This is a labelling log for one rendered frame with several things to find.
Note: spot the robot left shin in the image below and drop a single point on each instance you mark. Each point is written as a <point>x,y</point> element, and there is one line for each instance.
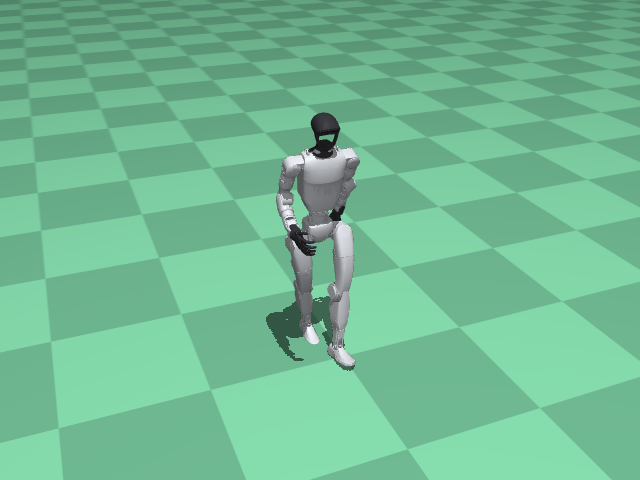
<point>339,311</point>

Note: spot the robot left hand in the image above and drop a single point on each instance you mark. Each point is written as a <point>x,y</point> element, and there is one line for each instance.
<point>335,216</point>

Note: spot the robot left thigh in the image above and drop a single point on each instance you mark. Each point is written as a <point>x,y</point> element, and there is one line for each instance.
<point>343,257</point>

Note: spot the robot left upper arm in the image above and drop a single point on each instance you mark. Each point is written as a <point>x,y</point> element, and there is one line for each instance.
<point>353,161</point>

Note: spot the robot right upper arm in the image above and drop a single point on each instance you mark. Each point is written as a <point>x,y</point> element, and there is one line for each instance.
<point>291,167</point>

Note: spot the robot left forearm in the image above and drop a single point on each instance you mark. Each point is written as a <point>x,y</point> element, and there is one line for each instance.
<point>341,201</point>

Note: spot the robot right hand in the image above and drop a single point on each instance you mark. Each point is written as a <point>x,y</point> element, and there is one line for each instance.
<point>296,236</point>

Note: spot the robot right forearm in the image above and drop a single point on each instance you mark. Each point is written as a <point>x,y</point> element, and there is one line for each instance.
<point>286,212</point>

